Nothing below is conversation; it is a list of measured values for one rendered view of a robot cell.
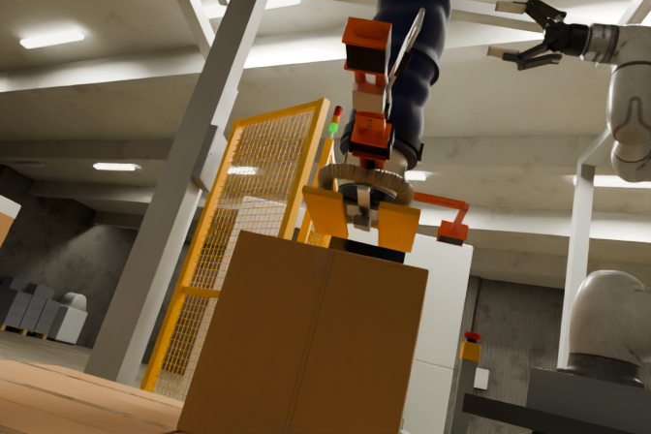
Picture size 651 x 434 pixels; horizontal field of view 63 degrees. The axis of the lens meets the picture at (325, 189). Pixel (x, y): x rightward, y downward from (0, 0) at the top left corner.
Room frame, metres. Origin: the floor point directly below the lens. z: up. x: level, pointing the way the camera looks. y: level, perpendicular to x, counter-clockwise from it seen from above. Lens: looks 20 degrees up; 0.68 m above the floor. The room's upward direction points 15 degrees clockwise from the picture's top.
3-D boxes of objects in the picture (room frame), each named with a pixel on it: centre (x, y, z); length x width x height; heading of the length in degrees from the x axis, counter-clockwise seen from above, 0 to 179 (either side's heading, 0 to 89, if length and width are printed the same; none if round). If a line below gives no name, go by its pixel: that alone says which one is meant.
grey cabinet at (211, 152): (2.62, 0.62, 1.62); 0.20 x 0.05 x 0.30; 171
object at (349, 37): (0.77, 0.00, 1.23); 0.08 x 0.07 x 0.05; 170
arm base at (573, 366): (1.30, -0.77, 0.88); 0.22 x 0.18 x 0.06; 144
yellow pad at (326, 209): (1.38, -0.02, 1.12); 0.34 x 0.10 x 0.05; 170
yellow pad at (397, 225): (1.34, -0.21, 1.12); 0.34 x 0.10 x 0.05; 170
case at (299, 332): (1.35, -0.11, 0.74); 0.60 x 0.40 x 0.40; 167
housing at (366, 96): (0.90, -0.03, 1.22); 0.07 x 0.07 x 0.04; 80
